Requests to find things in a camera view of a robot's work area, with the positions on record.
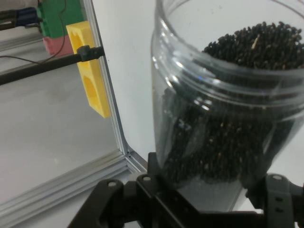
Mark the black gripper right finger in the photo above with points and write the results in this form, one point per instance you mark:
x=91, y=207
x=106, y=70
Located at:
x=280, y=197

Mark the aluminium frame corner post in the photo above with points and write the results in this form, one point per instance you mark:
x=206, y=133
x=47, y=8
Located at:
x=59, y=187

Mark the short aluminium frame rail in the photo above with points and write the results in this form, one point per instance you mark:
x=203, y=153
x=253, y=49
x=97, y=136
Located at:
x=111, y=99

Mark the yellow foam block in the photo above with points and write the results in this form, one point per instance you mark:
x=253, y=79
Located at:
x=95, y=95

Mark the pink foam block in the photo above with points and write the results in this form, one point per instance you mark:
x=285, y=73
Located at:
x=53, y=46

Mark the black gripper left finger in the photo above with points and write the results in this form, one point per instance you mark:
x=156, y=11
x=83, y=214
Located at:
x=107, y=206

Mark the blue bundle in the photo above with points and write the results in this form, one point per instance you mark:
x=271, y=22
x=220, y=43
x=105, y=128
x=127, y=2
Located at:
x=27, y=16

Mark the long aluminium frame rail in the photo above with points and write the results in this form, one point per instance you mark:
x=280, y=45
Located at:
x=137, y=165

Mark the clear jar of black seeds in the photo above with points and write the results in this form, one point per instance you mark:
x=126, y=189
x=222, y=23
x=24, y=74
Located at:
x=225, y=142

